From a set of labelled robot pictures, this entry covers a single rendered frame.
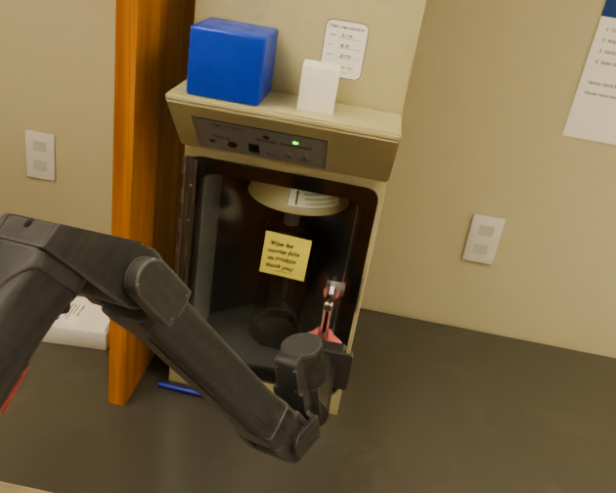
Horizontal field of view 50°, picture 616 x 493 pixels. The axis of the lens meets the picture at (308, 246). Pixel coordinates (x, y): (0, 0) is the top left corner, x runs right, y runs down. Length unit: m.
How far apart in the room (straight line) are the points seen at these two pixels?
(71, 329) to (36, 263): 0.81
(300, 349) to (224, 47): 0.41
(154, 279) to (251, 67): 0.39
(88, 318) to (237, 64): 0.68
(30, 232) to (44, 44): 1.07
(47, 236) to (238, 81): 0.43
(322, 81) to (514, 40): 0.61
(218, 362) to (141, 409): 0.51
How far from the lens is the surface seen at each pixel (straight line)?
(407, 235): 1.53
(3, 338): 0.55
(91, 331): 1.34
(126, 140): 0.99
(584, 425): 1.45
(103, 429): 1.19
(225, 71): 0.90
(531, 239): 1.56
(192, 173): 1.06
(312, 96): 0.91
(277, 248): 1.07
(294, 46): 0.99
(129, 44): 0.96
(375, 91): 0.99
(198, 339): 0.69
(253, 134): 0.94
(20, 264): 0.55
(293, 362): 0.87
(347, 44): 0.98
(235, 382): 0.76
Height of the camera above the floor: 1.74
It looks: 26 degrees down
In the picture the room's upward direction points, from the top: 10 degrees clockwise
